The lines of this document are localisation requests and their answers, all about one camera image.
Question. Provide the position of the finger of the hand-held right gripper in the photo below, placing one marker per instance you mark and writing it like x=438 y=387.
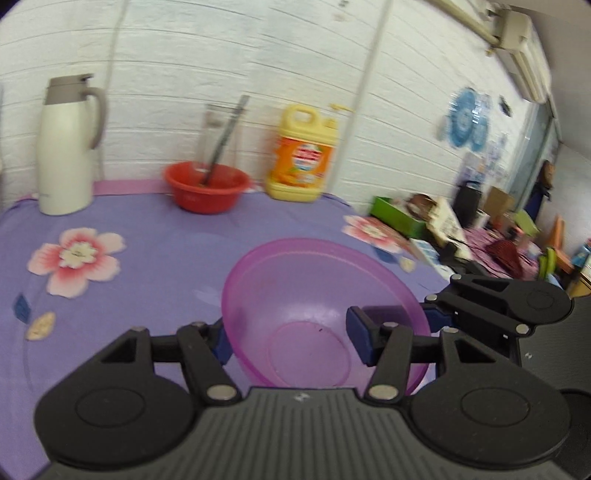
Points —
x=438 y=318

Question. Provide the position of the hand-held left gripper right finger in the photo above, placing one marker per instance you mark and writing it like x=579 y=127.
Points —
x=362 y=334

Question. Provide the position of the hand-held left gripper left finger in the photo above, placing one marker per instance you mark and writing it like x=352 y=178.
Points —
x=222 y=341

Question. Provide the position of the pink translucent plastic bowl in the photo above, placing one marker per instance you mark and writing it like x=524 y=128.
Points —
x=295 y=295

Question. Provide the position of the dark red cloth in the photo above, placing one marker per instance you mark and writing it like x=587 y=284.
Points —
x=505 y=256

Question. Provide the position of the white printed box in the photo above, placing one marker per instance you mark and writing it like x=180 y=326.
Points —
x=445 y=221

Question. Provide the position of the purple floral tablecloth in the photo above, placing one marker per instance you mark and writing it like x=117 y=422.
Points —
x=152 y=258

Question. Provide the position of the green box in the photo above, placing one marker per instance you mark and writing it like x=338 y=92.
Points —
x=397 y=217

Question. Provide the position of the black speaker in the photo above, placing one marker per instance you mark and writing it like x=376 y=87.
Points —
x=467 y=203

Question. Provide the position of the cardboard box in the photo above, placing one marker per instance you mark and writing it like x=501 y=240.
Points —
x=498 y=201

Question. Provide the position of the red plastic bowl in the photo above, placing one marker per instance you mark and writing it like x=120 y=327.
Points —
x=207 y=189

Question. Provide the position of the yellow detergent bottle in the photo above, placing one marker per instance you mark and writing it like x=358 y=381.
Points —
x=300 y=161

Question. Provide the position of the clear glass with utensil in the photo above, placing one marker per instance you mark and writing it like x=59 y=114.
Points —
x=224 y=138

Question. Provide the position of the cream thermos jug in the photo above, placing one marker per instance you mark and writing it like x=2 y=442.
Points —
x=64 y=147

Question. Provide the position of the white air conditioner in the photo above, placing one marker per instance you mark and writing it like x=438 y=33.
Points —
x=521 y=50

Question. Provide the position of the blue round wall decoration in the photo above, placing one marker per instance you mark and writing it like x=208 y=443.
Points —
x=466 y=117

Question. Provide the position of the white wall pipe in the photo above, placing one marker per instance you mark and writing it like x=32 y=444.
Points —
x=371 y=60

